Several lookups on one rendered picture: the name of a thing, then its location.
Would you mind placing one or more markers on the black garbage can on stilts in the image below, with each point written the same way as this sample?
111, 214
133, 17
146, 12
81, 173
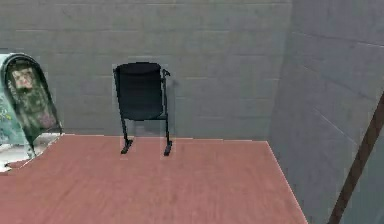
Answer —
140, 93

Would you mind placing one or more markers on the brown door frame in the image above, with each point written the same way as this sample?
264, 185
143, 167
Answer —
360, 160

